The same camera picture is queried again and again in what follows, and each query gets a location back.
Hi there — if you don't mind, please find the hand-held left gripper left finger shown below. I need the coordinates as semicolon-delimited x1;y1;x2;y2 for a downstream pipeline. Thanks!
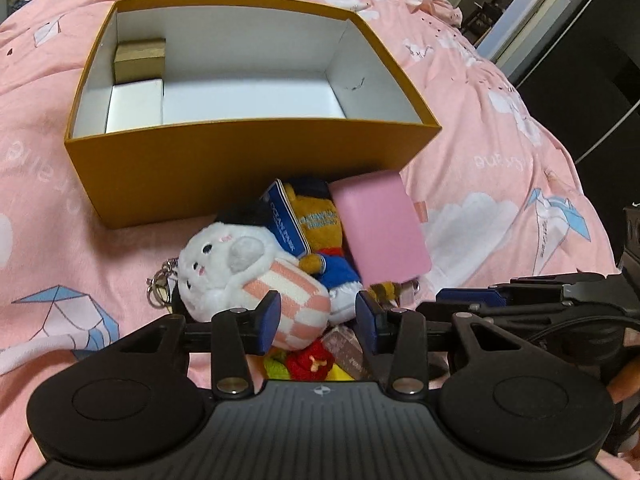
112;290;281;397

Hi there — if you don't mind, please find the pink mini backpack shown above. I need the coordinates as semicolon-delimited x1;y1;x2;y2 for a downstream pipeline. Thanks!
327;169;432;297

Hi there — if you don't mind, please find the white plush keychain toy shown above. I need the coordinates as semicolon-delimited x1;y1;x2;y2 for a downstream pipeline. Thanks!
146;202;332;351

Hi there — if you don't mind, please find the small white box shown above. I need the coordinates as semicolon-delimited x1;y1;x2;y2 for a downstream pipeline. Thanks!
105;78;165;133

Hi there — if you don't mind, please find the pink printed blanket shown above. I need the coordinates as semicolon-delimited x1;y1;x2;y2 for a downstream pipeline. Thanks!
0;0;621;480

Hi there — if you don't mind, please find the red yellow crochet charm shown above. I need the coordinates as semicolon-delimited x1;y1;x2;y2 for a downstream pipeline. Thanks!
262;339;351;382

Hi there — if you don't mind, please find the black cabinet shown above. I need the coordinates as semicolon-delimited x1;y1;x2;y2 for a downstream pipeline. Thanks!
515;0;640;261

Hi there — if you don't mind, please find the brown plush sailor toy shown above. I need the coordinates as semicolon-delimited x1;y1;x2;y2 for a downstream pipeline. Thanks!
282;176;366;331

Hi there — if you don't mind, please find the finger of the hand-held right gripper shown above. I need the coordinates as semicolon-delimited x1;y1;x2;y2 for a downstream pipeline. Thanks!
416;287;566;321
487;272;623;306

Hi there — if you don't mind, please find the person's right hand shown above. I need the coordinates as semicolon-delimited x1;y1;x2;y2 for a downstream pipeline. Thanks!
606;359;640;403

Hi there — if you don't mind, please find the orange cardboard box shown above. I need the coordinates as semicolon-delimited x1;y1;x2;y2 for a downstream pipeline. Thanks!
64;0;443;231

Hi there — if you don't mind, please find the white door frame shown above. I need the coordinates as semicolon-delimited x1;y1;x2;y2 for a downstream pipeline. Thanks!
480;0;593;86

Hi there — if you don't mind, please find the small gold box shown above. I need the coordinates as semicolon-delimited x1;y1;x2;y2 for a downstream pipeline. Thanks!
114;38;167;85

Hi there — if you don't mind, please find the yellow black striped charm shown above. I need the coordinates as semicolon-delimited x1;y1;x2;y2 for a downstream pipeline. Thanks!
369;282;403;306

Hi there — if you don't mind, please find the clear plastic packet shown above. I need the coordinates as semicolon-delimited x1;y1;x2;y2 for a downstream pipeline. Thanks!
322;327;373;381

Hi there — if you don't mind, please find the blue paper hang tag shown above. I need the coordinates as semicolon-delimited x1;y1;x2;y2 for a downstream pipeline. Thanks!
262;178;312;258

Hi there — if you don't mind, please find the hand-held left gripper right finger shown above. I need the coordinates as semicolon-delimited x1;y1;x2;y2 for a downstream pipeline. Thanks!
355;291;531;397

